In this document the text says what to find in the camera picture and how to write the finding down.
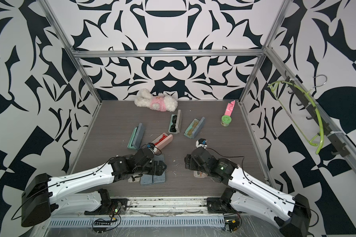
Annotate black connector box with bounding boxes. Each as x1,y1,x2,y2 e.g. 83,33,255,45
223,219,242,233

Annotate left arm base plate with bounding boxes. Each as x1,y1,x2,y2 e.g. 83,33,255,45
84,198,128,216

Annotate grey case far left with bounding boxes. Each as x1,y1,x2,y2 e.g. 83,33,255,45
127,123,145,150

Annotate white plush toy pink shirt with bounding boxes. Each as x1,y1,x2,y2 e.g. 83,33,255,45
134,88,178,112

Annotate green lidded jar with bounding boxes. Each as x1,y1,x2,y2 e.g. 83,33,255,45
221,115,232,127

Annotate pink bottle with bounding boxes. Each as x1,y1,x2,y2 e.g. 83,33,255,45
224,100,236,117

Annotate green clothes hanger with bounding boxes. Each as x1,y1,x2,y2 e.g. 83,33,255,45
268,81,325,155

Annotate grey case tortoise sunglasses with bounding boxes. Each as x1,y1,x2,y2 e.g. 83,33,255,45
140,174,153,186

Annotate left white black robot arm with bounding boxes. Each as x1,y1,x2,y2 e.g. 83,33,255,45
20,148,167,227

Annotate grey case black sunglasses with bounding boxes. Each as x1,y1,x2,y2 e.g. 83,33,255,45
168,110,182,134

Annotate black wall hook rail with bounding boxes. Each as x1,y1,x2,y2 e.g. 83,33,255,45
284,74,350,158

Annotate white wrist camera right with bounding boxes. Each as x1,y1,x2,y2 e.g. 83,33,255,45
196,138,207,149

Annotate pink case red glasses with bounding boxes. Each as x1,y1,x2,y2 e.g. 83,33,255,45
151,133,174,152

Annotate grey case gold glasses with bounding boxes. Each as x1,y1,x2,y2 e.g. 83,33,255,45
184,117,205,139

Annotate beige case yellow glasses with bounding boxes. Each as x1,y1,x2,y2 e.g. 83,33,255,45
128,177,140,183

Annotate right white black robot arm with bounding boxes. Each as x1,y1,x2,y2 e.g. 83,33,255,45
185,147,312,237

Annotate pink case brown glasses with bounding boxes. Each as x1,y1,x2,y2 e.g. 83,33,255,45
193,171,208,178

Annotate black usb hub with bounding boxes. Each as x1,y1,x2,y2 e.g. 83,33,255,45
92,218,112,233

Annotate grey case white sunglasses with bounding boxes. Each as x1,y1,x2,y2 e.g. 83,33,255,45
153,154,166,184

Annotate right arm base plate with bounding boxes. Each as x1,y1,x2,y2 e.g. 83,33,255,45
206,197,243,214

